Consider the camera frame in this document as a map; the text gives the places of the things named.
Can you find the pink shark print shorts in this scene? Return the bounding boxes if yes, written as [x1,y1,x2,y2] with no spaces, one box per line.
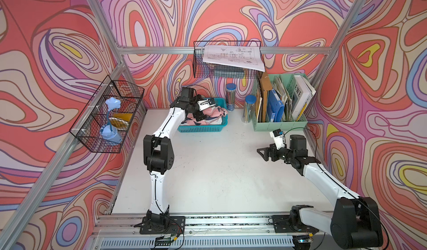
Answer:
[185,105,229,126]

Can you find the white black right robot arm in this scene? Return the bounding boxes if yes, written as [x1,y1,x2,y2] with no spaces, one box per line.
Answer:
[257,130,384,250]

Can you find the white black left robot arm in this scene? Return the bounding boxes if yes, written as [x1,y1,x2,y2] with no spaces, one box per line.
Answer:
[143,87,216,228]

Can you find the teal plastic basket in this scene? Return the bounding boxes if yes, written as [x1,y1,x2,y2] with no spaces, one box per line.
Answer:
[177,98,228,133]

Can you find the white folded cloth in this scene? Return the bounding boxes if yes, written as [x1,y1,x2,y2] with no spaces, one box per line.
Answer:
[181,114,222,126]

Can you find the blue binder folder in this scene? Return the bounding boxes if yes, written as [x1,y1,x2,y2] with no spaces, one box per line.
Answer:
[267,90,284,122]

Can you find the blue lid pencil tube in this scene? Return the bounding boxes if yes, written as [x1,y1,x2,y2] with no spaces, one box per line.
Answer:
[226,83,237,111]

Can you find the mint green file organizer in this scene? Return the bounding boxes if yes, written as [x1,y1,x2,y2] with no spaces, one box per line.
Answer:
[250,73,308,132]

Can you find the blue lid straw tube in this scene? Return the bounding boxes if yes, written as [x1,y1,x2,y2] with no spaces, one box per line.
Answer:
[242,94,256,123]

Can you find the white yellow book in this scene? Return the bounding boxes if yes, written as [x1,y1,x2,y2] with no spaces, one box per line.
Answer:
[291,75,316,121]

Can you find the brown cardboard folder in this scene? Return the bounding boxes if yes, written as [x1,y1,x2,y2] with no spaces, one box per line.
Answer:
[259,72,273,123]

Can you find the stack of worn papers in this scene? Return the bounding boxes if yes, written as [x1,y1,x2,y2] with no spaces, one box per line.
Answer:
[272,76,294,122]

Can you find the yellow item in basket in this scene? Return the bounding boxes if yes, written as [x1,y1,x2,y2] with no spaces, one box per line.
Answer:
[109,113,132,131]

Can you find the white printed paper sheet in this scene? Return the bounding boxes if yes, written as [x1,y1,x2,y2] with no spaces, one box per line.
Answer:
[202,45,265,72]

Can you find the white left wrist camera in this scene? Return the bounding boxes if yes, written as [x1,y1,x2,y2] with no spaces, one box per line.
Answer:
[197,98,216,112]

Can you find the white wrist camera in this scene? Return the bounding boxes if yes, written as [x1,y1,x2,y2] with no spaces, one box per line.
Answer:
[270,129,286,150]
[197,98,216,112]

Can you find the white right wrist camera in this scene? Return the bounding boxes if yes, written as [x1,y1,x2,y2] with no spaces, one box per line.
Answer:
[270,129,286,150]

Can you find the black wire wall basket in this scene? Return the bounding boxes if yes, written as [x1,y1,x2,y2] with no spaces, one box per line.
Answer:
[192,39,265,79]

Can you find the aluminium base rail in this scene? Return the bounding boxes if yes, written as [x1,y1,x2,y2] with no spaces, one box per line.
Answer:
[84,212,339,250]

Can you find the black wire side basket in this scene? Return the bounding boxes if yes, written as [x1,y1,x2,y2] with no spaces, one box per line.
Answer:
[70,76,145,153]

